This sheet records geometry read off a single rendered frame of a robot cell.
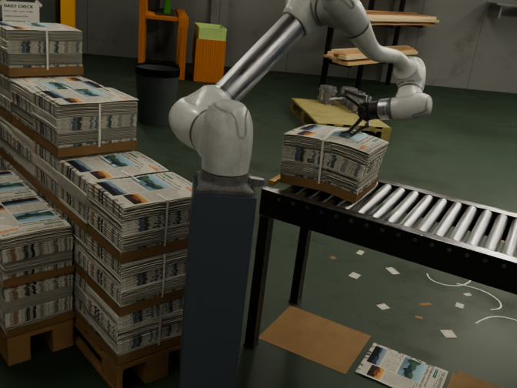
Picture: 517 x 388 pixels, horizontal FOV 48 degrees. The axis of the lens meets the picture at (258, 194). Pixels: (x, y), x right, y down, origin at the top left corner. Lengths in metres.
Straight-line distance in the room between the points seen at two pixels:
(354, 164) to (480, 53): 9.86
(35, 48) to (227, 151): 1.55
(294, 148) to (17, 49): 1.42
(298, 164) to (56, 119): 1.03
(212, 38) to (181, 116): 7.20
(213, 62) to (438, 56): 4.66
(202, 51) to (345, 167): 6.83
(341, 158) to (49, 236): 1.24
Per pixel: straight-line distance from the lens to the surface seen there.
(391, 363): 2.93
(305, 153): 2.50
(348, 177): 2.44
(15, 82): 3.02
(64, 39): 3.15
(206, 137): 1.81
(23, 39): 3.08
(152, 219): 2.21
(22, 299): 2.61
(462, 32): 11.95
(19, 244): 2.49
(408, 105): 2.40
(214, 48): 9.12
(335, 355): 2.90
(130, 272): 2.26
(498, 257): 2.27
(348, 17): 2.05
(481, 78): 12.29
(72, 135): 2.61
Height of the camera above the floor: 1.66
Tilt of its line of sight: 21 degrees down
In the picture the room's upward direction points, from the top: 7 degrees clockwise
